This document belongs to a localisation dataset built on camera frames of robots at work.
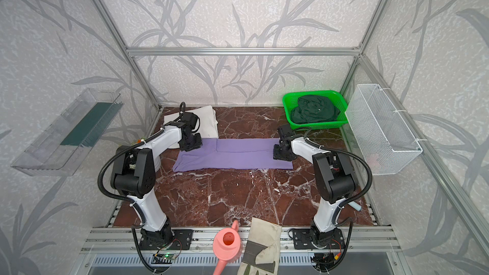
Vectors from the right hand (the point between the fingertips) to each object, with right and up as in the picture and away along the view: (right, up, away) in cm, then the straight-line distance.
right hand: (278, 150), depth 98 cm
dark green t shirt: (+23, +22, +14) cm, 35 cm away
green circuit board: (-44, -36, -28) cm, 63 cm away
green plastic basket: (+9, +29, +20) cm, 36 cm away
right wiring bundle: (+16, -40, -25) cm, 49 cm away
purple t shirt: (-25, -3, +2) cm, 25 cm away
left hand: (-41, +5, -1) cm, 41 cm away
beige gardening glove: (-10, -35, -28) cm, 45 cm away
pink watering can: (-21, -27, -35) cm, 49 cm away
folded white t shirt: (-40, +12, +10) cm, 43 cm away
